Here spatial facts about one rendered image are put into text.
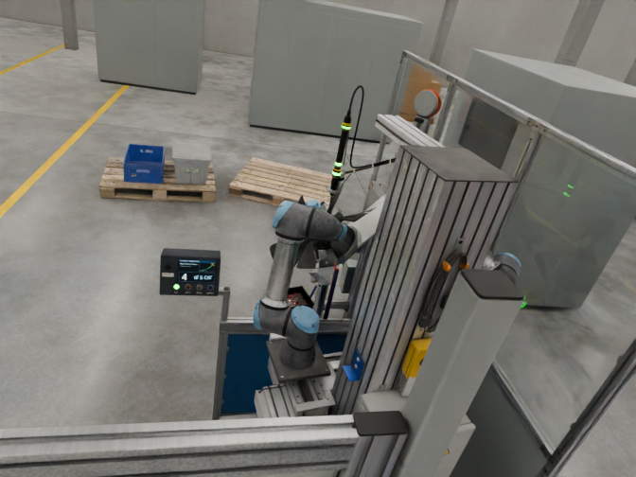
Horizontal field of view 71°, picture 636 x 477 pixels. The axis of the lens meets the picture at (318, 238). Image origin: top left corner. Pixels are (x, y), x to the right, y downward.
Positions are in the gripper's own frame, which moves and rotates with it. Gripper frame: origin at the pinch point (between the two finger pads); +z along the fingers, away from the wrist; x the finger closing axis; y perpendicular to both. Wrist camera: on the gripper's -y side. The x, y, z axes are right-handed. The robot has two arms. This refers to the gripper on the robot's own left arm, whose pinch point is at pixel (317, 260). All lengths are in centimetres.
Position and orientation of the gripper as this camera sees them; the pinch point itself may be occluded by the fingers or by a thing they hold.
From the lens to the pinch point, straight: 234.9
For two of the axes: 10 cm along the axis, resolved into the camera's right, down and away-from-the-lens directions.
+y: 9.8, -2.0, 0.8
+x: -1.8, -5.3, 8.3
